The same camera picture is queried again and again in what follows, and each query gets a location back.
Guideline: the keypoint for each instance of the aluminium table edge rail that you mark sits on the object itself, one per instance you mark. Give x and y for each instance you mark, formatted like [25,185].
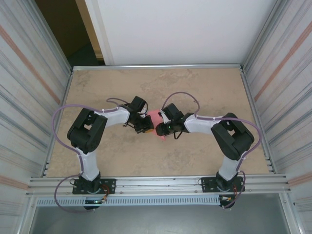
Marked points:
[59,122]
[249,97]
[158,67]

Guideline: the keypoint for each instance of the wide aluminium base rail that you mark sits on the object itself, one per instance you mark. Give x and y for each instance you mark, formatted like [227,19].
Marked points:
[158,185]

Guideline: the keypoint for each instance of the pink paper sheet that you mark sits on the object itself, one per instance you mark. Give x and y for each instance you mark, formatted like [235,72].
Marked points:
[153,117]

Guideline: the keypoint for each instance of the grey sheet metal panel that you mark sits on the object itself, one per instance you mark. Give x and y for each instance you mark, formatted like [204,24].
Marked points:
[158,219]

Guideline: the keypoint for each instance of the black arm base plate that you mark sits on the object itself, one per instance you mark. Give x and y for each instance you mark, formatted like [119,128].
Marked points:
[207,185]
[109,185]

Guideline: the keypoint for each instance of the small circuit board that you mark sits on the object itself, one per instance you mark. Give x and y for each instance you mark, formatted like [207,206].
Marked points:
[93,201]
[228,198]

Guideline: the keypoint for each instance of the white door frame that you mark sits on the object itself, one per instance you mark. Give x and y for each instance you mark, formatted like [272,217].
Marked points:
[98,24]

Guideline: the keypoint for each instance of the aluminium frame post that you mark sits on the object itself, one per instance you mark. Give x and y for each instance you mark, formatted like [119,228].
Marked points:
[64,61]
[262,34]
[288,214]
[26,214]

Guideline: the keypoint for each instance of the translucent corrugated side panel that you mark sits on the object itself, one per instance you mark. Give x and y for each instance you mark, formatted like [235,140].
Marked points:
[292,97]
[19,97]

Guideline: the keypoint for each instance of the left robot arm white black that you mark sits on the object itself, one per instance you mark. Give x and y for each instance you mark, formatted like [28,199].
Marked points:
[85,131]

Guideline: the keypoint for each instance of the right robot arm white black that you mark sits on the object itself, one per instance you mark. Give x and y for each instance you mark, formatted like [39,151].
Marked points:
[231,136]

